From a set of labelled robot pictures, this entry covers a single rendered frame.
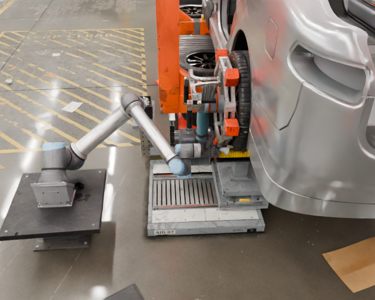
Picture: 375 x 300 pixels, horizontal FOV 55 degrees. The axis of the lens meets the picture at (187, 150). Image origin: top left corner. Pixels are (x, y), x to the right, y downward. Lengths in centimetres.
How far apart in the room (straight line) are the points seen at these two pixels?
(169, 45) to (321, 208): 158
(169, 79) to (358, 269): 185
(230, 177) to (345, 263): 96
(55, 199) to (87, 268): 49
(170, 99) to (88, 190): 94
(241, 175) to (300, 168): 124
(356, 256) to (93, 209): 178
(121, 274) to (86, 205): 50
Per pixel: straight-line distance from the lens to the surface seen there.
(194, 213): 267
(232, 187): 268
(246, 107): 213
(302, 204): 173
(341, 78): 150
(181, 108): 292
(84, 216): 243
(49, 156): 246
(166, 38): 269
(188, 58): 414
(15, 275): 265
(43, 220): 248
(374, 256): 282
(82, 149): 258
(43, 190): 246
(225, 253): 255
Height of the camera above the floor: 200
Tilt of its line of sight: 36 degrees down
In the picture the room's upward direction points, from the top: 1 degrees clockwise
